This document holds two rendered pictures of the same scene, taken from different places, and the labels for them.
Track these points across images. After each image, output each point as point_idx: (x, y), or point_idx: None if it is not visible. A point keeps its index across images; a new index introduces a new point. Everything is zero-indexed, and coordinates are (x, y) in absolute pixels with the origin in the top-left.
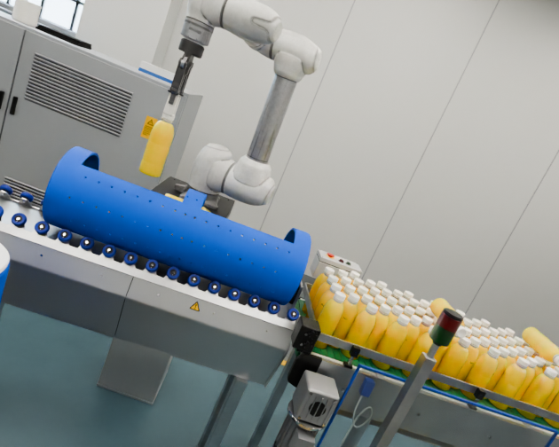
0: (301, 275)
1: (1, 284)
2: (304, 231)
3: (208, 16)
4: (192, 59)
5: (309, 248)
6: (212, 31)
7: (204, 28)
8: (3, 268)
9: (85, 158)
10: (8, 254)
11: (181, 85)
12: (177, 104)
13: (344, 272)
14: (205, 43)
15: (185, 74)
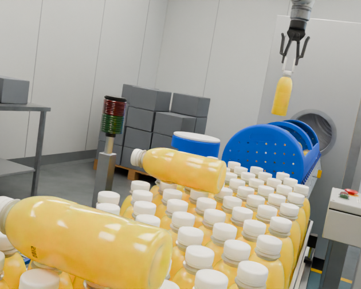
0: (224, 147)
1: (188, 145)
2: (278, 127)
3: (290, 0)
4: (298, 31)
5: (244, 128)
6: (298, 7)
7: (291, 8)
8: (190, 138)
9: (284, 120)
10: (204, 140)
11: (286, 49)
12: (293, 63)
13: (286, 178)
14: (293, 16)
15: (288, 41)
